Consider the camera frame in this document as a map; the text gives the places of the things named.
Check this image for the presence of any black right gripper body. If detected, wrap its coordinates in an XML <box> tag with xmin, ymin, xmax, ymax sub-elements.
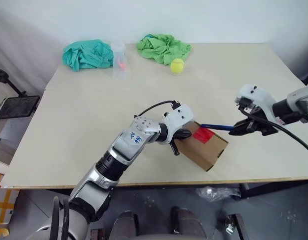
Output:
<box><xmin>237</xmin><ymin>97</ymin><xmax>280</xmax><ymax>137</ymax></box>

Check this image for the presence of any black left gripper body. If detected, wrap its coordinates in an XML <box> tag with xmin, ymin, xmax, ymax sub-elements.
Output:
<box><xmin>172</xmin><ymin>128</ymin><xmax>194</xmax><ymax>141</ymax></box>

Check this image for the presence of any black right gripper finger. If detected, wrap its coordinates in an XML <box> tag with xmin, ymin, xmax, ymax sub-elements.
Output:
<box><xmin>228</xmin><ymin>126</ymin><xmax>255</xmax><ymax>137</ymax></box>
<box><xmin>233</xmin><ymin>119</ymin><xmax>252</xmax><ymax>129</ymax></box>

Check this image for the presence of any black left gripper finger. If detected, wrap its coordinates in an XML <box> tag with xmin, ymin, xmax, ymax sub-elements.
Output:
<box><xmin>169</xmin><ymin>141</ymin><xmax>180</xmax><ymax>157</ymax></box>

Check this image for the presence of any blue pen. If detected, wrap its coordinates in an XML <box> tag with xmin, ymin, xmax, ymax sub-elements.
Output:
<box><xmin>200</xmin><ymin>122</ymin><xmax>236</xmax><ymax>132</ymax></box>

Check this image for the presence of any brown cardboard box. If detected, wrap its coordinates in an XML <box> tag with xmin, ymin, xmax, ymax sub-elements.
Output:
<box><xmin>173</xmin><ymin>121</ymin><xmax>230</xmax><ymax>173</ymax></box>

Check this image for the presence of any cardboard box with yellow tape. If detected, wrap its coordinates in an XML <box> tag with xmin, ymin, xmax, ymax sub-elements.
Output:
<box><xmin>0</xmin><ymin>172</ymin><xmax>20</xmax><ymax>224</ymax></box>

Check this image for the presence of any red tape strip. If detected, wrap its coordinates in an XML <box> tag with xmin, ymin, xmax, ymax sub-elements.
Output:
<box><xmin>193</xmin><ymin>126</ymin><xmax>215</xmax><ymax>145</ymax></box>

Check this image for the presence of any crumpled clear plastic wrap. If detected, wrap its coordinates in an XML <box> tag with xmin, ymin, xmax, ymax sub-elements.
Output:
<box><xmin>196</xmin><ymin>185</ymin><xmax>242</xmax><ymax>203</ymax></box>

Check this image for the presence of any black table leg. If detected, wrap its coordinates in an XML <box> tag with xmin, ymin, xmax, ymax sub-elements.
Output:
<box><xmin>239</xmin><ymin>180</ymin><xmax>308</xmax><ymax>200</ymax></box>

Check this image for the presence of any yellow tennis ball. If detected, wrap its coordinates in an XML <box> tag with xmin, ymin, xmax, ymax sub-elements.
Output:
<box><xmin>170</xmin><ymin>58</ymin><xmax>186</xmax><ymax>74</ymax></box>

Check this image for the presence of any dark rounded shape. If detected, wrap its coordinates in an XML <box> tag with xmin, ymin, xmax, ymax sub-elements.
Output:
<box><xmin>170</xmin><ymin>205</ymin><xmax>207</xmax><ymax>240</ymax></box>
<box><xmin>111</xmin><ymin>210</ymin><xmax>140</xmax><ymax>240</ymax></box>

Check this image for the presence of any clear plastic cup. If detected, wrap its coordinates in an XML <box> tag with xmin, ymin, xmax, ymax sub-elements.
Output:
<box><xmin>110</xmin><ymin>42</ymin><xmax>132</xmax><ymax>80</ymax></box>

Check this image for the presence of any crumpled green cloth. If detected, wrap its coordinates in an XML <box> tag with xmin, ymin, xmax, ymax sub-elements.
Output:
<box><xmin>136</xmin><ymin>33</ymin><xmax>192</xmax><ymax>66</ymax></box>

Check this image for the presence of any small metal clip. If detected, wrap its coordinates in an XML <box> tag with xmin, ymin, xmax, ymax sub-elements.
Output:
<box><xmin>224</xmin><ymin>215</ymin><xmax>236</xmax><ymax>234</ymax></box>

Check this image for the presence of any dark brown block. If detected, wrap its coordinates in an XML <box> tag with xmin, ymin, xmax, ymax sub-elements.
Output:
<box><xmin>227</xmin><ymin>213</ymin><xmax>247</xmax><ymax>240</ymax></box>
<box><xmin>90</xmin><ymin>227</ymin><xmax>112</xmax><ymax>240</ymax></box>

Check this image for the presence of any crumpled teal cloth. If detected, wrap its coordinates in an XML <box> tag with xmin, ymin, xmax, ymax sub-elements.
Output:
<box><xmin>62</xmin><ymin>39</ymin><xmax>114</xmax><ymax>73</ymax></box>

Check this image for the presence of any silver robot torso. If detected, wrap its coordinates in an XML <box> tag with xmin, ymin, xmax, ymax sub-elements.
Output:
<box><xmin>18</xmin><ymin>206</ymin><xmax>91</xmax><ymax>240</ymax></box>

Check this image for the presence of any black tablet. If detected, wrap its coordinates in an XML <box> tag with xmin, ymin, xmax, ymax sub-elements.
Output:
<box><xmin>0</xmin><ymin>95</ymin><xmax>41</xmax><ymax>120</ymax></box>

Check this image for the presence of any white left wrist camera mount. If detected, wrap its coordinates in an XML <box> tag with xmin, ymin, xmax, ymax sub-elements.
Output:
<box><xmin>159</xmin><ymin>104</ymin><xmax>195</xmax><ymax>146</ymax></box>

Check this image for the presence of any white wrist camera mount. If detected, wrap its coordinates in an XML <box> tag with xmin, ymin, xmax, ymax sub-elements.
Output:
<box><xmin>234</xmin><ymin>84</ymin><xmax>282</xmax><ymax>126</ymax></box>
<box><xmin>159</xmin><ymin>104</ymin><xmax>195</xmax><ymax>146</ymax></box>

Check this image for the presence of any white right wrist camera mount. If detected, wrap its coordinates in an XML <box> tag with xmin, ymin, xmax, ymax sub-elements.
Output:
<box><xmin>234</xmin><ymin>84</ymin><xmax>282</xmax><ymax>126</ymax></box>

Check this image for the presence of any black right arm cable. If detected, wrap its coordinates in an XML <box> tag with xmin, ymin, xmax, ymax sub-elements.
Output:
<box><xmin>243</xmin><ymin>109</ymin><xmax>308</xmax><ymax>157</ymax></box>

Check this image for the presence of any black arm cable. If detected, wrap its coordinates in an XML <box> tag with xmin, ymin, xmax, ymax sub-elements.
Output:
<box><xmin>243</xmin><ymin>109</ymin><xmax>308</xmax><ymax>157</ymax></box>
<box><xmin>133</xmin><ymin>100</ymin><xmax>181</xmax><ymax>119</ymax></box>

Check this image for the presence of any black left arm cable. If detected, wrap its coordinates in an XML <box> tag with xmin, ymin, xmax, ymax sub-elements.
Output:
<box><xmin>133</xmin><ymin>100</ymin><xmax>181</xmax><ymax>119</ymax></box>

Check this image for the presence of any black torso cable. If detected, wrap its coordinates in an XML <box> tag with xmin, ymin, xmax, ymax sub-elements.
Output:
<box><xmin>50</xmin><ymin>195</ymin><xmax>70</xmax><ymax>240</ymax></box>

